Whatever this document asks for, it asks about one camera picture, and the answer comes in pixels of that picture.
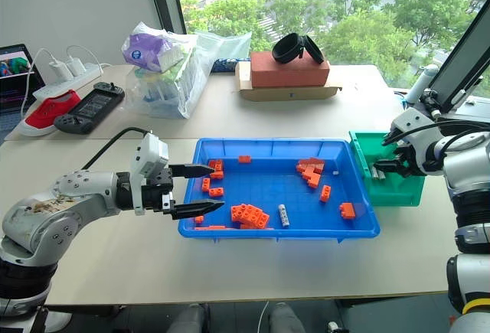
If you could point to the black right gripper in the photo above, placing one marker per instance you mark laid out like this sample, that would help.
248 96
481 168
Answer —
411 162

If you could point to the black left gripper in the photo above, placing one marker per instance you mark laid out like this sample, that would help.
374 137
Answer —
157 192

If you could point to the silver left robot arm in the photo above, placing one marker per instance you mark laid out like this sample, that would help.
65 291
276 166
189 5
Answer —
46 218

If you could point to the green plastic bin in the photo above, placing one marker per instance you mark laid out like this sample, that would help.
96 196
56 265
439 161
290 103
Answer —
394 191

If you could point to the blue plastic bin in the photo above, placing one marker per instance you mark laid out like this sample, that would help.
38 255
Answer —
275 191

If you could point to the small orange toy brick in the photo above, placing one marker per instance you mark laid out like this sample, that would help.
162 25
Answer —
199 219

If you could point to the flat orange toy plate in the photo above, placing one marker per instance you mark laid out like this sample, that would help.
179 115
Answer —
210 227

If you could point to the large orange brick cluster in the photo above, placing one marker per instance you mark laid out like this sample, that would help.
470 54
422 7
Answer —
249 215

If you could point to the stepped orange brick cluster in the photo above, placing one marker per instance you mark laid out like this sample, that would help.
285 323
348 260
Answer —
310 171

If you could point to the silver patterned battery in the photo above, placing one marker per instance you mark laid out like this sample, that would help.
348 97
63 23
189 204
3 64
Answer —
283 216

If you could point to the clear plastic bag of supplies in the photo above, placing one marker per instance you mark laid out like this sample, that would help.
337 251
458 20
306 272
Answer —
172 88

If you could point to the flat cardboard box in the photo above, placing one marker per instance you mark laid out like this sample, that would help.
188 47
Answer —
291 93

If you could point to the dark monitor on stand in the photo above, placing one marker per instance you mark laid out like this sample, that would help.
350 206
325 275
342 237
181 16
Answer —
459 65

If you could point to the blue printed packet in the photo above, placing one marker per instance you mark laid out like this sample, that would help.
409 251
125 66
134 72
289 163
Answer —
224 65

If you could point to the black handheld game console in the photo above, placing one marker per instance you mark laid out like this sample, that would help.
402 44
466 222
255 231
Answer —
92 107

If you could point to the red brick block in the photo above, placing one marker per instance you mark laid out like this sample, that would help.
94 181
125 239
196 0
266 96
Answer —
287 70

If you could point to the purple tissue pack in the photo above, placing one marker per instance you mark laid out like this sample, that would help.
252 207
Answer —
147 51

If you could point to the clear zip bag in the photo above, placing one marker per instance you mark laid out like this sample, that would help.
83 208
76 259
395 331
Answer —
229 46

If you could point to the black round zip case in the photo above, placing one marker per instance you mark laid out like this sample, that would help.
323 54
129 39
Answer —
285 51

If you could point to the white power strip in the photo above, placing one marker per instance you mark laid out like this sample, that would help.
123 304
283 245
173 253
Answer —
72 78

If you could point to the red and white shoe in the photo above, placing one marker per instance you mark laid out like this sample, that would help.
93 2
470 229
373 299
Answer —
46 113

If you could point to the white charger plug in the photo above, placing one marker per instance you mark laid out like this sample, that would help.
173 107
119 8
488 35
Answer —
59 69
75 66

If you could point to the laptop with lit screen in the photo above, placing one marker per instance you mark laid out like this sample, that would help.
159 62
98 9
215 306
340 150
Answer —
13 76

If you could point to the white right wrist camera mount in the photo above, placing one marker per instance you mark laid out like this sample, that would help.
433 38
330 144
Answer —
407 120

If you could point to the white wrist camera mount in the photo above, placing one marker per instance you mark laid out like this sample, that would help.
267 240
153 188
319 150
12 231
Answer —
149 157
407 120

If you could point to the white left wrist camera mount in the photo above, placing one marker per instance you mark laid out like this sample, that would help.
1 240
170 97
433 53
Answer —
149 157

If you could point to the black window frame post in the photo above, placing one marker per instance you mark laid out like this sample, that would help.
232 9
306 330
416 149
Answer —
165 0

